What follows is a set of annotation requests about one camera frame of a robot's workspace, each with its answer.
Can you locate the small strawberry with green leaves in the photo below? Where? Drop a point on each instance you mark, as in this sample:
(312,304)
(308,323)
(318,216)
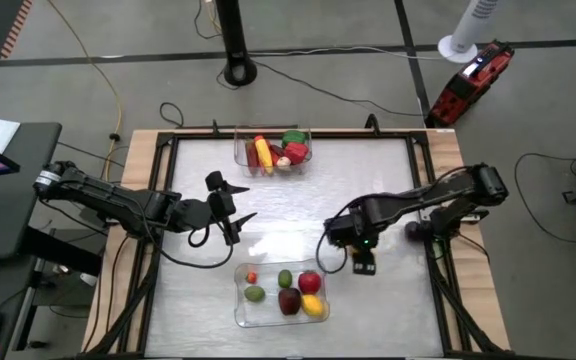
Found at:
(251,277)

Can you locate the black desk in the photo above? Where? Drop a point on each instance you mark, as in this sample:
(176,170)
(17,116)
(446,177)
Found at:
(3,220)

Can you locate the black pole with round base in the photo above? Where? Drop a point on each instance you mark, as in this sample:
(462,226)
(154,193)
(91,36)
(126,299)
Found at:
(235,45)

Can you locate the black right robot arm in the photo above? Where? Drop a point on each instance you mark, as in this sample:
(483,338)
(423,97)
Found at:
(438,192)

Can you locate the small dark green fruit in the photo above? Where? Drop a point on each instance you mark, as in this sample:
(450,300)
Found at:
(285,278)

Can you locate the white tower fan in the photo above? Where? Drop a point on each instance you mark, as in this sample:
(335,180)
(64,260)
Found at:
(468,30)

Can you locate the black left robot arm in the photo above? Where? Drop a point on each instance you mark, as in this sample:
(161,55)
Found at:
(113,200)

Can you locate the white garlic bulb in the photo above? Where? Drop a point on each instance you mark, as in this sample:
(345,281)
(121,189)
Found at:
(283,161)

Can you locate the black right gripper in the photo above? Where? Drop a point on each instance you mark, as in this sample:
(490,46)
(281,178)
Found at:
(353,230)

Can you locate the red bell pepper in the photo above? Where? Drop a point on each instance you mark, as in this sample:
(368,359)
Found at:
(296,152)

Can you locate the dark purple eggplant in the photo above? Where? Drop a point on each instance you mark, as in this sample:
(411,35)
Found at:
(275,150)

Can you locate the silver metal mounting plate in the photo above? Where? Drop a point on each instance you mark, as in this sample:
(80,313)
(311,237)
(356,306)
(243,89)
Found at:
(474,216)

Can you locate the yellow corn cob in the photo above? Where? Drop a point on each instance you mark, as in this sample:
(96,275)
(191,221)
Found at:
(264,155)

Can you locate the black aluminium table frame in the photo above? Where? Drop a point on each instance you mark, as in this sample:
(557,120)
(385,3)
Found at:
(165,165)

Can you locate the yellow lemon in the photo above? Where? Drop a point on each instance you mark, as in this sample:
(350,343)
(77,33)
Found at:
(312,305)

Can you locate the clear plastic vegetable basket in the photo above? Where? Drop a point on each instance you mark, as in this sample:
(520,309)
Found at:
(240,167)

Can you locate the light green avocado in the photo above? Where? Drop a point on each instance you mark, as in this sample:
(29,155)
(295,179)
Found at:
(254,294)

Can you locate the clear plastic fruit basket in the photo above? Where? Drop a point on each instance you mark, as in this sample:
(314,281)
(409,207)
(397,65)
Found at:
(263,317)

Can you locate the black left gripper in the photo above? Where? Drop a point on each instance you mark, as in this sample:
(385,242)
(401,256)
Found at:
(220,205)

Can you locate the red apple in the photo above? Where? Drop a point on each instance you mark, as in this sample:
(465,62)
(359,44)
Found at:
(309,282)

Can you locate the long red chili pepper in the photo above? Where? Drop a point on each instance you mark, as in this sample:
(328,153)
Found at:
(251,159)

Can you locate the green bell pepper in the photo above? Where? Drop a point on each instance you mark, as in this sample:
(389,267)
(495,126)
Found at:
(294,137)

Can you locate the red and black power box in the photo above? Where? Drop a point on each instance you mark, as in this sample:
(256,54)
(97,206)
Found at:
(468,85)

